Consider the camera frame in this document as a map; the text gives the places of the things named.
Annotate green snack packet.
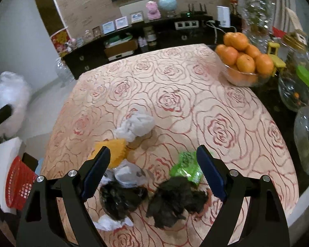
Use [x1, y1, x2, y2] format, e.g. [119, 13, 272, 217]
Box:
[169, 151, 205, 187]

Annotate white power strip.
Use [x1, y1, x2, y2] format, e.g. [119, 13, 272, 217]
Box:
[174, 20, 199, 29]

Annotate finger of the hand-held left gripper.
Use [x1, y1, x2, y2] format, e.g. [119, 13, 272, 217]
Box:
[0, 104, 13, 128]

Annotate glass vase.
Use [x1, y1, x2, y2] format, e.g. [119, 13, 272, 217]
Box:
[241, 0, 276, 44]

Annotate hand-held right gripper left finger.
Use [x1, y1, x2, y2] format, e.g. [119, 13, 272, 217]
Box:
[16, 146, 111, 247]

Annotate glass jar with green lid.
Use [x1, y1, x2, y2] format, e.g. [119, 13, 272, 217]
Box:
[277, 64, 309, 112]

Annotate yellow toy chair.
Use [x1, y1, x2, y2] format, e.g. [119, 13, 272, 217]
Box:
[266, 41, 286, 77]

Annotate large clear glass jar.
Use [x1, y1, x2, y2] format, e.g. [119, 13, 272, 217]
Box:
[294, 105, 309, 178]

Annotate picture frame with cloud print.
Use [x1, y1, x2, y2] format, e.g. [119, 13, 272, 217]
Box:
[130, 12, 145, 23]

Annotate white picture frame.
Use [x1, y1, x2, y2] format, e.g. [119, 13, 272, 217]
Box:
[115, 17, 129, 29]

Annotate pile of oranges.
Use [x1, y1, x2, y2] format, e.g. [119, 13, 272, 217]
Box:
[215, 31, 275, 85]

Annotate yellow foam net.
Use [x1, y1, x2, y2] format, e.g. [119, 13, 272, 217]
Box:
[89, 138, 128, 169]

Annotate black plastic bag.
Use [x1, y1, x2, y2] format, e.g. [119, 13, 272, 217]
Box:
[99, 180, 148, 220]
[145, 176, 209, 229]

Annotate small white tissue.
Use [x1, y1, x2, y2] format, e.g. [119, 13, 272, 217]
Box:
[93, 212, 134, 231]

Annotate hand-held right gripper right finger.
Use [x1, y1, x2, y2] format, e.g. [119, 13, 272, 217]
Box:
[196, 145, 291, 247]

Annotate wooden box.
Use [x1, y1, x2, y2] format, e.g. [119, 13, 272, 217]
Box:
[104, 40, 138, 61]

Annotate glass fruit bowl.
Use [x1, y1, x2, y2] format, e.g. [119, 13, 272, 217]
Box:
[220, 62, 271, 87]

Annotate pink plush toy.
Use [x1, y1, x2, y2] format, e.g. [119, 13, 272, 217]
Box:
[146, 1, 160, 20]

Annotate black router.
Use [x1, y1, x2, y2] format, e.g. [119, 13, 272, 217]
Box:
[180, 3, 208, 17]

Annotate red festive wall poster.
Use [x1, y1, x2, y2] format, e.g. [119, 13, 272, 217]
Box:
[50, 28, 70, 57]

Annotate white upright device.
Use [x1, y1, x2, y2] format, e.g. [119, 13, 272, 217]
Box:
[216, 6, 231, 28]

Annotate glass jar with gold lid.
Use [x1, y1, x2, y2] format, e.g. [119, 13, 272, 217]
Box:
[282, 31, 309, 65]

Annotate red plastic mesh basket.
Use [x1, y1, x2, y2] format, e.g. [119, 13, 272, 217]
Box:
[5, 156, 39, 210]

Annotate white power cable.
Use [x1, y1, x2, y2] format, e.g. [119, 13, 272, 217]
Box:
[206, 21, 237, 44]

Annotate light blue globe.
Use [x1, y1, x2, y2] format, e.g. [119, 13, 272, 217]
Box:
[158, 0, 178, 17]

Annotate red card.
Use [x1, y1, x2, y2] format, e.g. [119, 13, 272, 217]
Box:
[272, 27, 286, 38]

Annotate cream box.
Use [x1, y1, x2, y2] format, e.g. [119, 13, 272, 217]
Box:
[284, 6, 303, 31]

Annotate clear water jug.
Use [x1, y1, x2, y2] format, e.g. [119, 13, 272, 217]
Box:
[55, 58, 75, 84]

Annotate green packets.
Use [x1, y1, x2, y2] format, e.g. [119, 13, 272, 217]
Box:
[104, 33, 133, 47]

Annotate white translucent plastic bag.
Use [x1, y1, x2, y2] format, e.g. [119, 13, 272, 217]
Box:
[0, 71, 33, 141]

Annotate rose-patterned tablecloth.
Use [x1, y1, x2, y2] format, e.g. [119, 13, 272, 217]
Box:
[40, 44, 300, 247]

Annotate clear plastic wrapper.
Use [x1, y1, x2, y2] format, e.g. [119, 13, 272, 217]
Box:
[104, 160, 153, 188]

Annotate glass storage jar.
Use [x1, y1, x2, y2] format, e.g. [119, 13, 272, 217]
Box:
[145, 27, 157, 47]

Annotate blue picture frame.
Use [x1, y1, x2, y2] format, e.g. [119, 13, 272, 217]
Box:
[102, 22, 116, 35]

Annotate black TV cabinet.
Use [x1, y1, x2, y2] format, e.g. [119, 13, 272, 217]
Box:
[63, 15, 245, 80]

